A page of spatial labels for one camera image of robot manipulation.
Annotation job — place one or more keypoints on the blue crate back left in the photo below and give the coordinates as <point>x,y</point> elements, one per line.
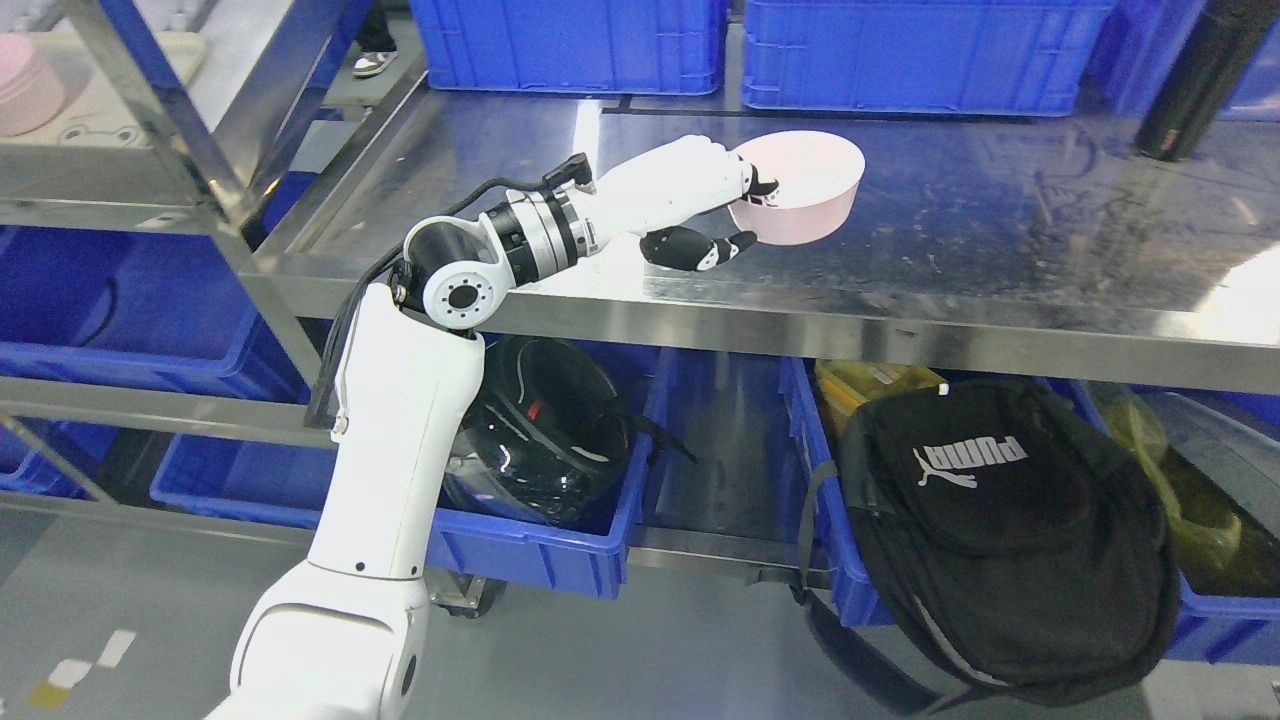
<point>664,48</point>

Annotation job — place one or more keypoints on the stack of pink bowls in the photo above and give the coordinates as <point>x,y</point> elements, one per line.
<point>32,93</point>

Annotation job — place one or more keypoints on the white foam shelf liner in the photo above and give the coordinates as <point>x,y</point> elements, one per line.
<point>224,67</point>

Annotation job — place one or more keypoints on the cream bear tray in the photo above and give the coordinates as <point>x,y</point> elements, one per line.
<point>94,114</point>

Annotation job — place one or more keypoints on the yellow plastic bag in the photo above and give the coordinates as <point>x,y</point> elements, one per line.
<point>1207,530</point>

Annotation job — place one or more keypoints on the blue bin holding backpack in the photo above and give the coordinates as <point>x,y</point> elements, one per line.
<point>1230,435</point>

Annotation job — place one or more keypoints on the black thermos bottle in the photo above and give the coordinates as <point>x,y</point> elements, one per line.
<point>1204,75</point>

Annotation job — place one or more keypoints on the black helmet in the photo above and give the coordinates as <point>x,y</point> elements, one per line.
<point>547,436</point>

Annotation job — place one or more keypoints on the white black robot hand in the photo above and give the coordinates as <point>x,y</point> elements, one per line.
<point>572,215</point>

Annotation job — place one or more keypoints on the black Puma backpack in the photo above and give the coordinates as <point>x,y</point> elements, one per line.
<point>1018,548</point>

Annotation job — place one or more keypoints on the blue crate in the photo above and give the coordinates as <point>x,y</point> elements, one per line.
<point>990,58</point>
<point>664,48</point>

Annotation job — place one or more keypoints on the blue crate back right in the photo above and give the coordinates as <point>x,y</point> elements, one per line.
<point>990,58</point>

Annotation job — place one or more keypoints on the blue bin holding helmet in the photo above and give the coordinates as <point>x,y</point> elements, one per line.
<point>588,559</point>

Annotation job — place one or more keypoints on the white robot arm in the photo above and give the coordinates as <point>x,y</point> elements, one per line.
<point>342,634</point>

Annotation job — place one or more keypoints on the blue bin left middle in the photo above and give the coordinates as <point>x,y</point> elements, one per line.
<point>135,310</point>

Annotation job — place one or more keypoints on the pink plastic bowl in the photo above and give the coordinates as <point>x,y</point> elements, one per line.
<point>819,175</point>

